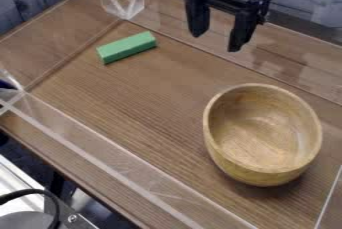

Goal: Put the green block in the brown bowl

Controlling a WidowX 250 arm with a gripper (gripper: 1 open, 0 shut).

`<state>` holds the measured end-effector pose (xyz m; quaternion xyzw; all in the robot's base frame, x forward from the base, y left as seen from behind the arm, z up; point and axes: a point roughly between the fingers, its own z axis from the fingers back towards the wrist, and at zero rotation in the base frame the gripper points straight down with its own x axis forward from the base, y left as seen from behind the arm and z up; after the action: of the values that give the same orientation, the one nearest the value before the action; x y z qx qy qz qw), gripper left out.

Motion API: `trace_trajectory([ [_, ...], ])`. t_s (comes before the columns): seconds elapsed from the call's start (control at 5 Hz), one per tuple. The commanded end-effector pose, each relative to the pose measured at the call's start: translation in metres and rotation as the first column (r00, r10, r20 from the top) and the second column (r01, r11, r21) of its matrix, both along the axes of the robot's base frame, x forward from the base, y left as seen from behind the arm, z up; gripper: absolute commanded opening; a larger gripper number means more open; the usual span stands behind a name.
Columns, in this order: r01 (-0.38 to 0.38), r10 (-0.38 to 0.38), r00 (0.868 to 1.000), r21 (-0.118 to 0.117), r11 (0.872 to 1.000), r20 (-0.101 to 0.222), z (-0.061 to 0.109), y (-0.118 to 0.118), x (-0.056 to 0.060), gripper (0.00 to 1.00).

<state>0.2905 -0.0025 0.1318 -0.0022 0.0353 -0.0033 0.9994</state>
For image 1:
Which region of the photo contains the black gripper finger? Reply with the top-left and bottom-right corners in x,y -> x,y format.
227,9 -> 259,52
184,0 -> 209,38

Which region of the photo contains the green rectangular block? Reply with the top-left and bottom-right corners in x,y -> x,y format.
96,31 -> 156,65

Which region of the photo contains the brown wooden bowl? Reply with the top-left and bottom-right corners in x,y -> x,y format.
201,83 -> 323,187

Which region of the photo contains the clear acrylic front barrier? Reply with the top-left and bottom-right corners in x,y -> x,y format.
0,69 -> 256,229

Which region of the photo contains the clear acrylic corner bracket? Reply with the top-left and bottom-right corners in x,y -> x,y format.
100,0 -> 145,20

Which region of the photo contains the grey metal mount plate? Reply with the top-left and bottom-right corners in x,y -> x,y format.
44,197 -> 98,229

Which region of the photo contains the black cable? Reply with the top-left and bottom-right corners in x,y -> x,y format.
0,188 -> 61,229

